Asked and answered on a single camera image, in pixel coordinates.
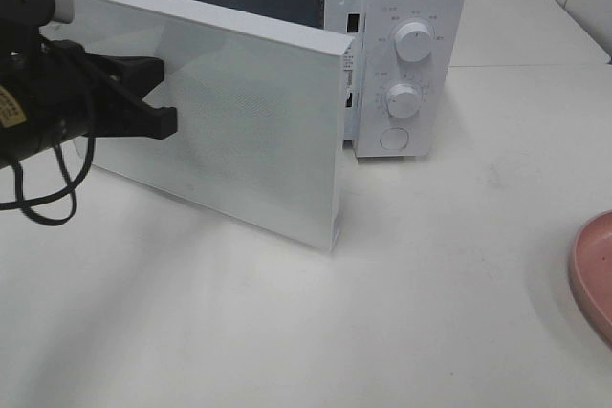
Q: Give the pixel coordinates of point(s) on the white upper power knob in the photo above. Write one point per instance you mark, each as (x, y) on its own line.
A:
(413, 40)

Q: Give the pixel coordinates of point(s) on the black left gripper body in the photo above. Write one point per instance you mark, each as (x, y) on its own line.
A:
(75, 93)

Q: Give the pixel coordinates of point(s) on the pink round plate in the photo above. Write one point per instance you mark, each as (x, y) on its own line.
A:
(589, 269)

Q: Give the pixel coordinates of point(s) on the white timer knob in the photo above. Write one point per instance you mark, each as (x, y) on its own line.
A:
(403, 100)

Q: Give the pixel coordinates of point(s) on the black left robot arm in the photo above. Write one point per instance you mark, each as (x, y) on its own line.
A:
(18, 139)

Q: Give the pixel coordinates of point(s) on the white round door button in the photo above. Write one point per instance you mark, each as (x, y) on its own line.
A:
(394, 139)

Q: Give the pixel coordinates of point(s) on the white microwave door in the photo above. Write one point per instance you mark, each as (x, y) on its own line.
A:
(260, 106)

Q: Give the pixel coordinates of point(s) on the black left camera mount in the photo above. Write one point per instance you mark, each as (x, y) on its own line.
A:
(21, 21)

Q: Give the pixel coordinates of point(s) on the white warning label sticker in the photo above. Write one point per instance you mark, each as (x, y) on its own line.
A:
(348, 66)

